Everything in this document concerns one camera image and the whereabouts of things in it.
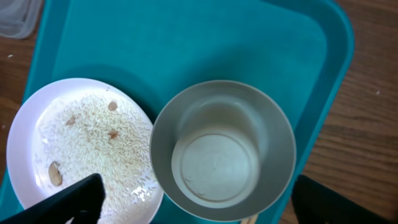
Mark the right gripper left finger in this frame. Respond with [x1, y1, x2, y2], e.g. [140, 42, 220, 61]
[1, 173, 106, 224]

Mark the teal serving tray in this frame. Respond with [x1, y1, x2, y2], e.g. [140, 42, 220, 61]
[0, 0, 356, 224]

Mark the large white dirty plate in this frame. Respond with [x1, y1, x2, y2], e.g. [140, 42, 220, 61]
[6, 78, 164, 223]

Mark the wooden chopstick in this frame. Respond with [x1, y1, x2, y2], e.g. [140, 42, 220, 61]
[248, 214, 258, 224]
[240, 218, 250, 224]

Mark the clear plastic bin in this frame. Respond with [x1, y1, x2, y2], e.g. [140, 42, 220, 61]
[0, 0, 43, 39]

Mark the white paper cup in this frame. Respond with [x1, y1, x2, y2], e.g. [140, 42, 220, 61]
[172, 95, 263, 208]

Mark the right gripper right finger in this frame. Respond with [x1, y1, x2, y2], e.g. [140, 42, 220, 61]
[291, 175, 391, 224]

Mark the grey metal bowl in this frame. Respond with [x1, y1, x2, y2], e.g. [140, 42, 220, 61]
[150, 80, 297, 222]

